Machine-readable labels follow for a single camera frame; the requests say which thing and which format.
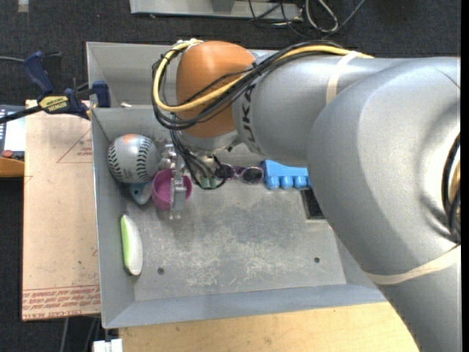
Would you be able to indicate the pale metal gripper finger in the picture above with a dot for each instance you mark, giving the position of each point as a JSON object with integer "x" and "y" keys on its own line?
{"x": 172, "y": 204}
{"x": 181, "y": 194}

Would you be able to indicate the purple plastic cup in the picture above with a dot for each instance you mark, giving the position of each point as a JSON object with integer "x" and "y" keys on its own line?
{"x": 163, "y": 191}

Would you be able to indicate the pale blue and grey toy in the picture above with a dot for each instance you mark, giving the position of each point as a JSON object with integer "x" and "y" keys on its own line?
{"x": 141, "y": 193}

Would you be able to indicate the grey baseball with black stitches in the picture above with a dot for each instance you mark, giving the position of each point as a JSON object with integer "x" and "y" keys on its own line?
{"x": 132, "y": 158}

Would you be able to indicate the green and white oblong object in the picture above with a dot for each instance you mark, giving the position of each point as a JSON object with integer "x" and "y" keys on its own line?
{"x": 131, "y": 246}

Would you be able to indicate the purple sunglasses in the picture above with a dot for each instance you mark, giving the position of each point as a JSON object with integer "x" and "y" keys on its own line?
{"x": 251, "y": 174}

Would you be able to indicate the grey metal bin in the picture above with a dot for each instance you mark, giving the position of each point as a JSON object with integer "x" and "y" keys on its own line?
{"x": 238, "y": 240}

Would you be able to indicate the blue toy brick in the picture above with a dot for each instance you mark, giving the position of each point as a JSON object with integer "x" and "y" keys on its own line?
{"x": 282, "y": 176}

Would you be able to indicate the brown cardboard board, red print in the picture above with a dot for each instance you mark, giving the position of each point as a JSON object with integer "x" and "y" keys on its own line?
{"x": 58, "y": 215}

